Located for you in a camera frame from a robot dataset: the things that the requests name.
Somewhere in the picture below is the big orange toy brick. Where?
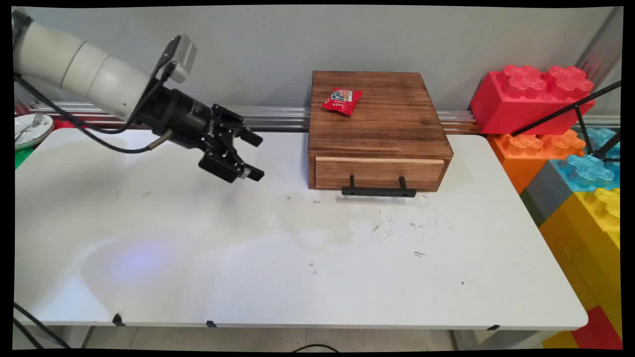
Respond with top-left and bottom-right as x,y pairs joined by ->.
487,130 -> 587,194

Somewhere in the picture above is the big red toy brick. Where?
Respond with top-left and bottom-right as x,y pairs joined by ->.
469,64 -> 596,136

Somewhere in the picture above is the small red toy brick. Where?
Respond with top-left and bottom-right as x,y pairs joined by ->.
571,305 -> 623,351

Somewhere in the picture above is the black floor cable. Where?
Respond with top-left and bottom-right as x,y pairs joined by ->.
13,302 -> 71,349

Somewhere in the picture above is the big blue toy brick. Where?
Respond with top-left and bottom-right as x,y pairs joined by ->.
551,127 -> 621,192

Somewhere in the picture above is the white plate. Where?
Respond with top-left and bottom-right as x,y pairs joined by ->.
14,113 -> 55,150

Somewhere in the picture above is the big grey toy brick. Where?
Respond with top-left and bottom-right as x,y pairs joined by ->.
520,161 -> 577,228

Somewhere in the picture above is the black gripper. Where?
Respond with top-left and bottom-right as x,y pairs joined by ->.
136,88 -> 265,184

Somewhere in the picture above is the aluminium frame post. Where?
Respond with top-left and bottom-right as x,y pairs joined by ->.
575,7 -> 624,90

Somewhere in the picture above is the aluminium rail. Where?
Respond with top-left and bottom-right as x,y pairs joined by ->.
27,101 -> 621,135

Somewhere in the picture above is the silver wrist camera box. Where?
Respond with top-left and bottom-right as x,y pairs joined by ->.
159,35 -> 198,84

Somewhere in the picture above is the big yellow toy brick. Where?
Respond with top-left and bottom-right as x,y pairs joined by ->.
538,187 -> 622,339

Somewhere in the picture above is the red snack packet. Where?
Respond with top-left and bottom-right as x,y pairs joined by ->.
321,88 -> 363,117

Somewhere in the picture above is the wooden drawer with black handle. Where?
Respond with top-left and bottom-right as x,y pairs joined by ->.
315,157 -> 446,198

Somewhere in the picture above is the black cable with metal plug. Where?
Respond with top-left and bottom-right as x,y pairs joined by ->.
69,119 -> 175,154

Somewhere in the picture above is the black tripod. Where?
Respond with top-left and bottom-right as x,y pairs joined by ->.
511,80 -> 622,162

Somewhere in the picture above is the silver fork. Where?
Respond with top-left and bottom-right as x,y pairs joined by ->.
15,113 -> 44,142

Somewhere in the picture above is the black camera cable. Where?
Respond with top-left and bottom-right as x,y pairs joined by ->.
14,36 -> 180,135

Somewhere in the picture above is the dark wooden drawer cabinet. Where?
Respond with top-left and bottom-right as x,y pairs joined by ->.
308,70 -> 454,193

